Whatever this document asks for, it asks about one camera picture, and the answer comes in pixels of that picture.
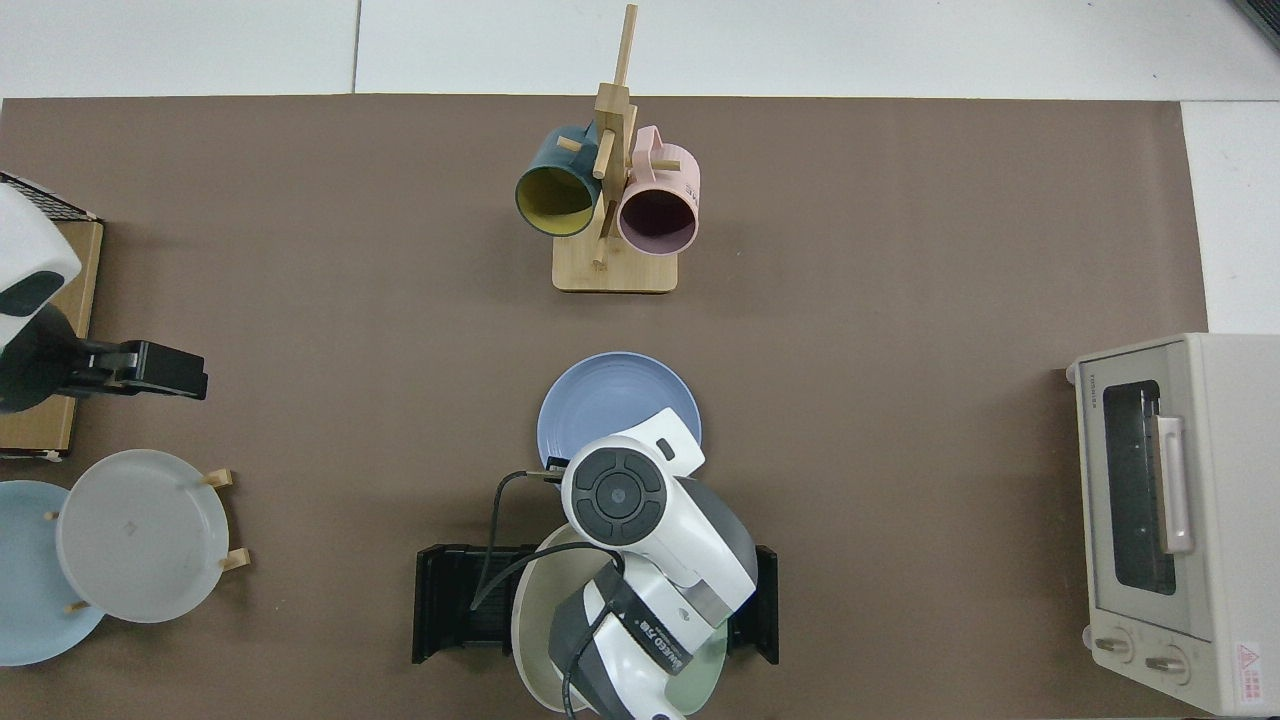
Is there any beige plate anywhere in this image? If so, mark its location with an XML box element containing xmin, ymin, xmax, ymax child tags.
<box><xmin>511</xmin><ymin>524</ymin><xmax>626</xmax><ymax>714</ymax></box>

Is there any pale toaster oven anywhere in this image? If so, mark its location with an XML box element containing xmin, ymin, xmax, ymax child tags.
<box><xmin>1065</xmin><ymin>333</ymin><xmax>1280</xmax><ymax>717</ymax></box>

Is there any green plate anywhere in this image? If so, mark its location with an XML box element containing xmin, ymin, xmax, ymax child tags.
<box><xmin>655</xmin><ymin>600</ymin><xmax>730</xmax><ymax>717</ymax></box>

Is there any pink cup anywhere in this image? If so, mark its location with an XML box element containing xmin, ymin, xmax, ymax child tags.
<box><xmin>616</xmin><ymin>125</ymin><xmax>701</xmax><ymax>257</ymax></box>

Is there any wooden cup stand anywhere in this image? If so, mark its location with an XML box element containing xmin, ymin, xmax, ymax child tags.
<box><xmin>552</xmin><ymin>3</ymin><xmax>681</xmax><ymax>295</ymax></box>

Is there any grey plate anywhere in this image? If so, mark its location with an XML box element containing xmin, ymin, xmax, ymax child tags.
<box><xmin>55</xmin><ymin>449</ymin><xmax>230</xmax><ymax>625</ymax></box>

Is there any dark blue cup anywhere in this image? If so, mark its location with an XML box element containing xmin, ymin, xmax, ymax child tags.
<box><xmin>515</xmin><ymin>122</ymin><xmax>603</xmax><ymax>239</ymax></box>

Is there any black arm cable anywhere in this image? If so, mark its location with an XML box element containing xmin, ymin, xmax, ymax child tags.
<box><xmin>468</xmin><ymin>466</ymin><xmax>629</xmax><ymax>720</ymax></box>

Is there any black dish rack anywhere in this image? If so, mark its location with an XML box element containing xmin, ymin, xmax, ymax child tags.
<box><xmin>413</xmin><ymin>543</ymin><xmax>780</xmax><ymax>666</ymax></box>

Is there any brown table cloth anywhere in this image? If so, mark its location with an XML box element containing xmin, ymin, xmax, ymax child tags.
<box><xmin>0</xmin><ymin>95</ymin><xmax>1209</xmax><ymax>720</ymax></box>

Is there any dark grey flat object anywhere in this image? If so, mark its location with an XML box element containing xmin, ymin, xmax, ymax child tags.
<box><xmin>1232</xmin><ymin>0</ymin><xmax>1280</xmax><ymax>51</ymax></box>

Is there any light blue plate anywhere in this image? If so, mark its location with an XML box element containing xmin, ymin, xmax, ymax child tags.
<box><xmin>0</xmin><ymin>480</ymin><xmax>106</xmax><ymax>667</ymax></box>

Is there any wooden plate stand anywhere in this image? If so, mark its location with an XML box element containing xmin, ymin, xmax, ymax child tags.
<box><xmin>45</xmin><ymin>468</ymin><xmax>251</xmax><ymax>614</ymax></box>

